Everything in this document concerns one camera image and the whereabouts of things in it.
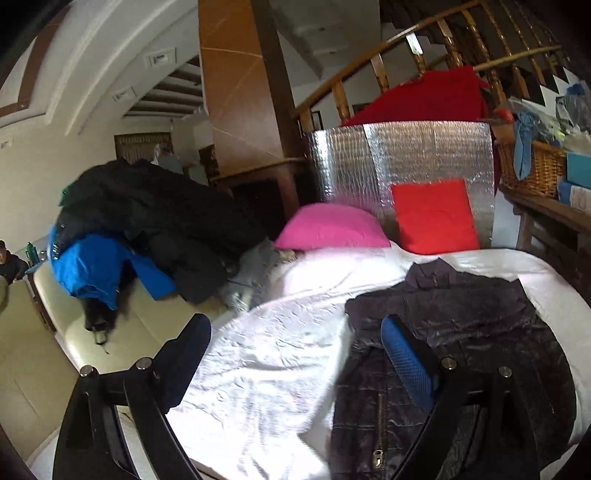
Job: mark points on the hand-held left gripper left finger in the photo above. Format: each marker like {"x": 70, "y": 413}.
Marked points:
{"x": 189, "y": 350}

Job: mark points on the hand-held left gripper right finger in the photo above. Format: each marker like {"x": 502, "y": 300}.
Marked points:
{"x": 406, "y": 360}

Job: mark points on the dark quilted jacket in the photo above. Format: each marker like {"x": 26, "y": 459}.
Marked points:
{"x": 485, "y": 323}

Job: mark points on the white bedspread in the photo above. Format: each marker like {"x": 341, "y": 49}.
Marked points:
{"x": 268, "y": 369}

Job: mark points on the grey cloth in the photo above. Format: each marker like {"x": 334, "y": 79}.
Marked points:
{"x": 254, "y": 272}

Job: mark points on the black puffer coat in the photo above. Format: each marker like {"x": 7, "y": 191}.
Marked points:
{"x": 175, "y": 221}

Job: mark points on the blue jacket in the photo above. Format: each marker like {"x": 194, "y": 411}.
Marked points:
{"x": 92, "y": 263}

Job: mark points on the red pillow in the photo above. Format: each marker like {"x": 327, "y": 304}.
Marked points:
{"x": 431, "y": 217}

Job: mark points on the pink pillow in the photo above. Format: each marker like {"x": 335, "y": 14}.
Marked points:
{"x": 332, "y": 228}

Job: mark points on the cream leather sofa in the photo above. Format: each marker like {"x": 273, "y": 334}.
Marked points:
{"x": 37, "y": 369}

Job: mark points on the green bottle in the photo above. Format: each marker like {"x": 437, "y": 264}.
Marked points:
{"x": 31, "y": 253}

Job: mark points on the dark wooden cabinet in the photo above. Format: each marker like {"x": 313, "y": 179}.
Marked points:
{"x": 295, "y": 194}

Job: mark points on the grey refrigerator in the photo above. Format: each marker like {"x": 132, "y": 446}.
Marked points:
{"x": 168, "y": 161}

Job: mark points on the wooden side table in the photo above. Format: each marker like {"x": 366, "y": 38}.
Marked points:
{"x": 545, "y": 217}

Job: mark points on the silver foil insulation panel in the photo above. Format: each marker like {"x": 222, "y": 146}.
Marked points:
{"x": 415, "y": 152}

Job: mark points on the wicker basket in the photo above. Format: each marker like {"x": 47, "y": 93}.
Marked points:
{"x": 540, "y": 170}

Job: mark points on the white tissue pack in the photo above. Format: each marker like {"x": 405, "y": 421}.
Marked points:
{"x": 577, "y": 198}

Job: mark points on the blue cloth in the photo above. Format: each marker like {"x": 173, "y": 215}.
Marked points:
{"x": 524, "y": 147}

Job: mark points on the teal tissue box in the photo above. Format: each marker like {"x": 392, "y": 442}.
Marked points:
{"x": 579, "y": 170}

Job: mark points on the red cloth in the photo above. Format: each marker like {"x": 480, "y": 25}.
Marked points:
{"x": 429, "y": 99}

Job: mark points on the wooden pillar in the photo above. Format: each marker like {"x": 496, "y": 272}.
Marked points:
{"x": 231, "y": 92}

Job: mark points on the wooden stair railing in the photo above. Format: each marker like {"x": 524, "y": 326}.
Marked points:
{"x": 342, "y": 104}

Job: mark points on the clear plastic bag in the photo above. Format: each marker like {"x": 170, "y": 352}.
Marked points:
{"x": 577, "y": 110}

